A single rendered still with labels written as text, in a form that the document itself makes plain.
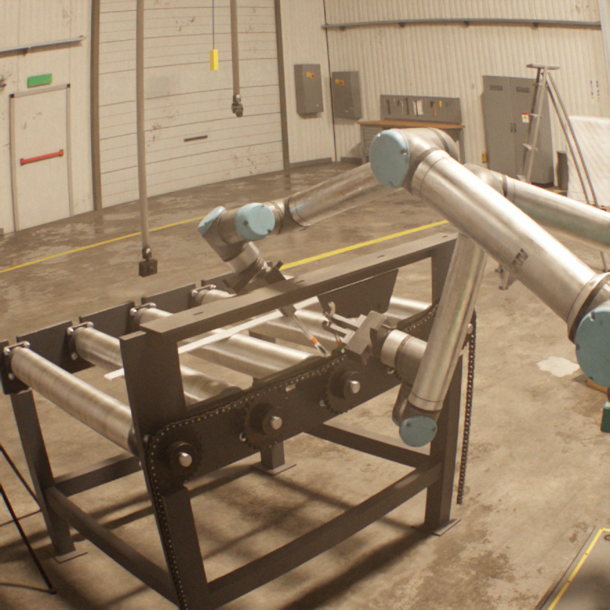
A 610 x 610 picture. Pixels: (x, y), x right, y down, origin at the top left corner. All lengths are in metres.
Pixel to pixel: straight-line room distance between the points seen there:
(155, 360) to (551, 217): 1.01
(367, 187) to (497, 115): 10.84
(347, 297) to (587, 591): 1.21
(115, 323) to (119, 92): 9.53
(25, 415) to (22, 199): 8.83
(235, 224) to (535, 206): 0.75
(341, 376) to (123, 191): 10.32
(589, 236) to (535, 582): 1.32
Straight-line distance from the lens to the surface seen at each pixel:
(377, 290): 2.32
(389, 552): 2.88
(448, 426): 2.76
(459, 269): 1.74
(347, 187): 1.84
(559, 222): 1.90
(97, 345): 2.56
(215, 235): 2.04
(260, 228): 1.95
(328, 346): 2.55
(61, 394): 2.22
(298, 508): 3.22
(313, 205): 1.94
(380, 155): 1.54
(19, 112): 11.32
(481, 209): 1.41
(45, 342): 2.70
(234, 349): 2.42
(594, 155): 10.06
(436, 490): 2.91
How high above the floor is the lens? 1.68
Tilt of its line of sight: 15 degrees down
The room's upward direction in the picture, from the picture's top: 3 degrees counter-clockwise
